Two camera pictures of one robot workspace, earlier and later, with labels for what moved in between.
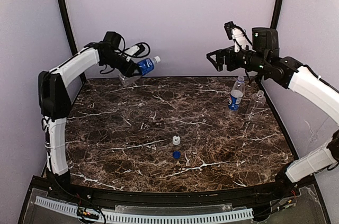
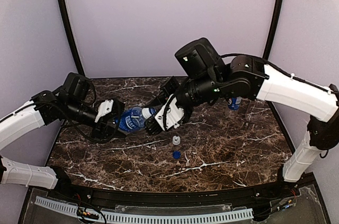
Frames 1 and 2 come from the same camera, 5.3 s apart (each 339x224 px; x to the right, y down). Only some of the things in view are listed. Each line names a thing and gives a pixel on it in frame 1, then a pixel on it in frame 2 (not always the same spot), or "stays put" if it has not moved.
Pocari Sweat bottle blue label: x=144 y=67 to x=133 y=119
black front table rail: x=270 y=191 stays put
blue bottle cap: x=176 y=154 stays put
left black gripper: x=132 y=68 to x=106 y=122
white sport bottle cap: x=176 y=140 stays put
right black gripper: x=225 y=59 to x=164 y=100
